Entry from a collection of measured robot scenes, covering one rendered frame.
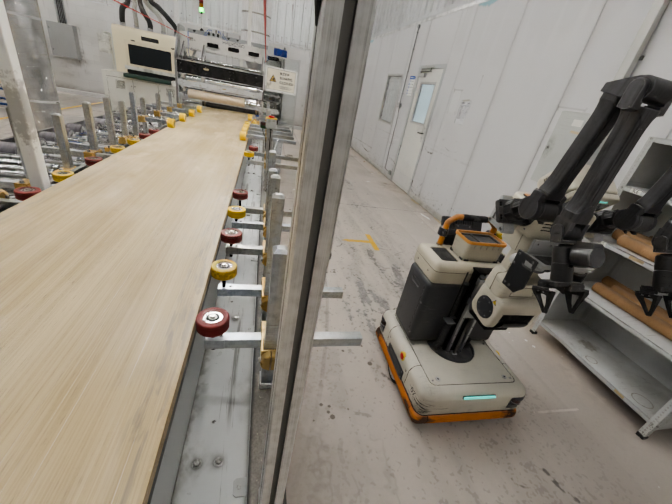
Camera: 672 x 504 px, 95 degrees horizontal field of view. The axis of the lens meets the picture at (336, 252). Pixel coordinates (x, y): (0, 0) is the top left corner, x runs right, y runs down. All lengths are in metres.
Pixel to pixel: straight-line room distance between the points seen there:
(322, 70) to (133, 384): 0.65
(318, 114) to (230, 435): 0.86
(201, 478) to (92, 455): 0.32
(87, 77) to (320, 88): 12.59
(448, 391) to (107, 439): 1.42
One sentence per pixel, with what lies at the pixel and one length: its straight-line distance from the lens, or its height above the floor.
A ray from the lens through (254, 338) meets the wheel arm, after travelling 0.89.
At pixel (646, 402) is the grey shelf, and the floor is 0.14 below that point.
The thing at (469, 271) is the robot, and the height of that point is 0.78.
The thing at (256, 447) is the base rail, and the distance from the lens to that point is 0.88.
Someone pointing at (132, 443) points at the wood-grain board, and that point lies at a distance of 0.68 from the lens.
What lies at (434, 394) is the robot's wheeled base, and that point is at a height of 0.27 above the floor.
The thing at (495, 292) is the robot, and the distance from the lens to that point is 1.52.
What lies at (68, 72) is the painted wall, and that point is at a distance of 13.01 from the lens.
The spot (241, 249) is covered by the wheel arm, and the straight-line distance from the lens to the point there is 1.29.
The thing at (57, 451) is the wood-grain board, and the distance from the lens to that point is 0.71.
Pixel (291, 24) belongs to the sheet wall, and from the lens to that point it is 11.84.
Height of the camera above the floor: 1.46
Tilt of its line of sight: 27 degrees down
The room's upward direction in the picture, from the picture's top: 11 degrees clockwise
